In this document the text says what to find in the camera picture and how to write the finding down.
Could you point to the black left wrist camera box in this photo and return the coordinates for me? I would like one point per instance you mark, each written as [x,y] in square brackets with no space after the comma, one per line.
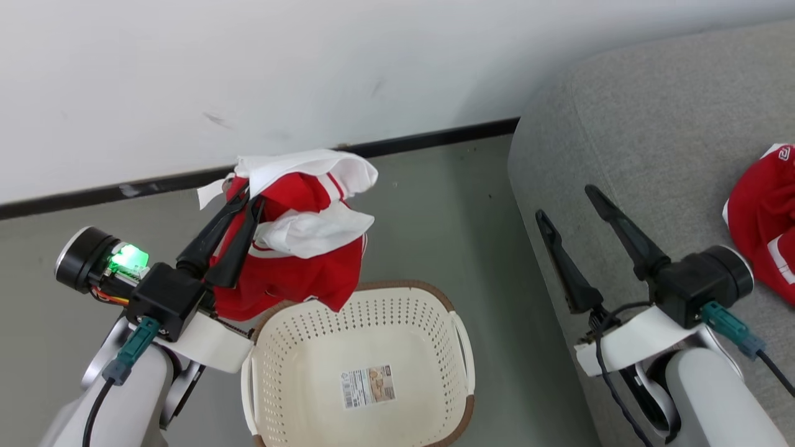
[164,298]

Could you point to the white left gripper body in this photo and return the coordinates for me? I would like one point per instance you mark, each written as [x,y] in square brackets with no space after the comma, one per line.
[211,344]

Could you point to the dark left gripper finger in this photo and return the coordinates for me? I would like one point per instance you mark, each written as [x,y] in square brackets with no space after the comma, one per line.
[239,251]
[214,233]

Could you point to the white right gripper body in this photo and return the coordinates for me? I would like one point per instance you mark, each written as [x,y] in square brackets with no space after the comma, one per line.
[633,341]

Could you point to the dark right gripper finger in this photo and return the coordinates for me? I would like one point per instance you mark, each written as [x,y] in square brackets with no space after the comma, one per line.
[565,267]
[627,236]

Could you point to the red garment with white stripe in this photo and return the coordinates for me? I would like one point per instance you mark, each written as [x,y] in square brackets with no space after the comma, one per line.
[761,223]

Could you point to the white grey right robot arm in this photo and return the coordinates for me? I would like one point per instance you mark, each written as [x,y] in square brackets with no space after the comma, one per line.
[714,403]

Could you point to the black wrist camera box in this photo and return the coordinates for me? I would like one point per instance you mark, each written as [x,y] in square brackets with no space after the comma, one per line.
[164,298]
[702,285]

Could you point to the red garment with white collar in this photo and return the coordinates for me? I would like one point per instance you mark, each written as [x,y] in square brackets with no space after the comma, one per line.
[298,273]

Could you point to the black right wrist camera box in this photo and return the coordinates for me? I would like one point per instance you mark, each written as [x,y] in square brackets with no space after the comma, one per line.
[702,285]

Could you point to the grey fabric sofa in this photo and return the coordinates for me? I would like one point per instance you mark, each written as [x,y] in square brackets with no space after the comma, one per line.
[652,124]

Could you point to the black baseboard strip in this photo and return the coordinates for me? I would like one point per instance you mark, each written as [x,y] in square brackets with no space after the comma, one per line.
[435,138]

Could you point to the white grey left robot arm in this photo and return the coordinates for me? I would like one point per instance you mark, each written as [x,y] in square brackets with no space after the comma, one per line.
[124,403]

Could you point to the cream perforated laundry basket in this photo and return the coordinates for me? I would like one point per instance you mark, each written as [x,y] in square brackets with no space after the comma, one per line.
[310,360]

